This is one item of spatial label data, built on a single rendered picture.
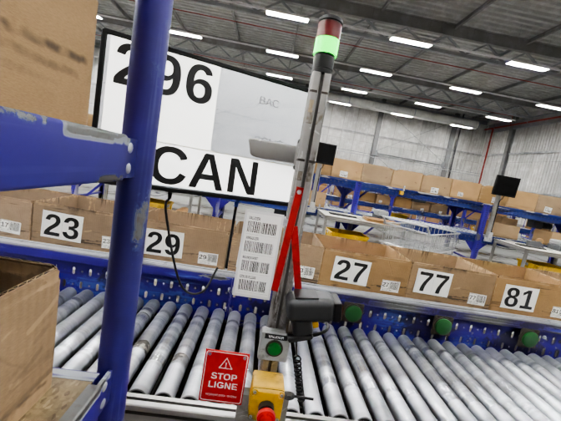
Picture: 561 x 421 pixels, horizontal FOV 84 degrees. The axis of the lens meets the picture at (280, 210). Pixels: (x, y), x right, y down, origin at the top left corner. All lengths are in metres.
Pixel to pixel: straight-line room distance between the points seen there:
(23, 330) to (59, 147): 0.13
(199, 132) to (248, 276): 0.34
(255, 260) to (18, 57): 0.57
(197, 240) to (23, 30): 1.17
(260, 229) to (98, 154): 0.50
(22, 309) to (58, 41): 0.17
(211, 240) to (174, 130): 0.69
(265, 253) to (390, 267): 0.84
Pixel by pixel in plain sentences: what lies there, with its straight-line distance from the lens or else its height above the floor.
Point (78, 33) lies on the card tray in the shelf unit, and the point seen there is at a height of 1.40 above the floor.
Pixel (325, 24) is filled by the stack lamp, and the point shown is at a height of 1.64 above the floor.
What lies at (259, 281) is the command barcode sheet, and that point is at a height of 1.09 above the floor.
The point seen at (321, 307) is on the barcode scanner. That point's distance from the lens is 0.68.
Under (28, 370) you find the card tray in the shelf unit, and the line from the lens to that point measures 0.30.
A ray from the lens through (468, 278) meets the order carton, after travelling 1.62.
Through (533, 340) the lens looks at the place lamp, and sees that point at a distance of 1.80.
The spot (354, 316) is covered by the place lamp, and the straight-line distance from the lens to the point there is 1.38.
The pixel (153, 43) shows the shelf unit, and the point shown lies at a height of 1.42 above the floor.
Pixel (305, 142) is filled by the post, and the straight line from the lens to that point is 0.68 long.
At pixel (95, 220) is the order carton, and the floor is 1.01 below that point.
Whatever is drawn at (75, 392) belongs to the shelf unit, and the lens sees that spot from 0.33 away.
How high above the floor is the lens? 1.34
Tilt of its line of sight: 7 degrees down
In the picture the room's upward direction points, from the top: 10 degrees clockwise
